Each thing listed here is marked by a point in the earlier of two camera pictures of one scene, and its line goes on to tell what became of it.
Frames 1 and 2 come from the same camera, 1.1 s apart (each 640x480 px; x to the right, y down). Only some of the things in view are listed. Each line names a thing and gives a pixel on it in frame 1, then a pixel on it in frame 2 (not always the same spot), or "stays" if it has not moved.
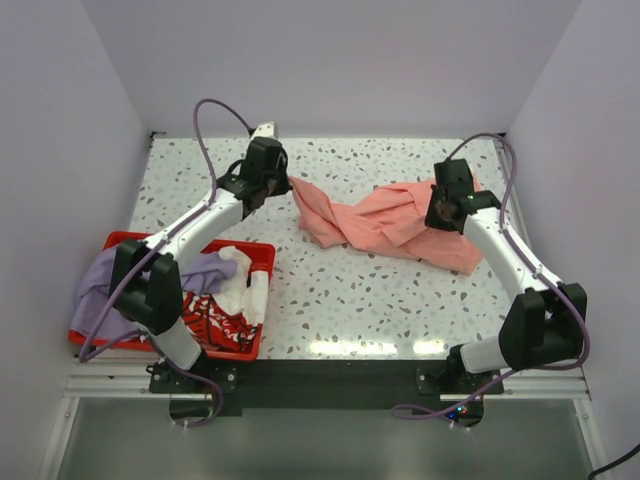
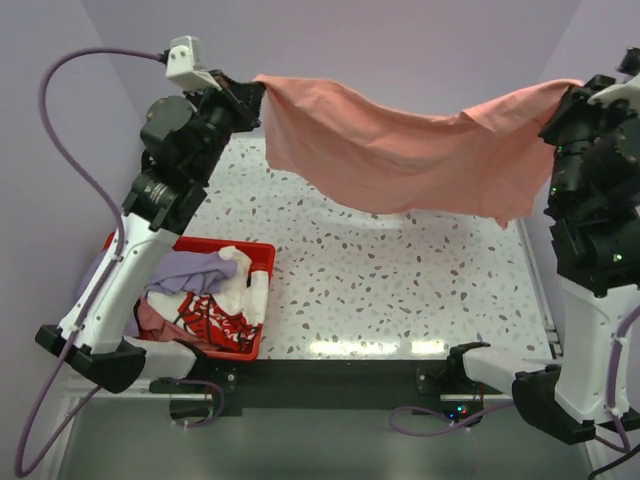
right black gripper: (431, 220) → (576, 103)
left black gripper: (284, 186) → (244, 99)
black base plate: (324, 384) stays
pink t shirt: (394, 223) → (332, 146)
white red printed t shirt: (236, 307) stays
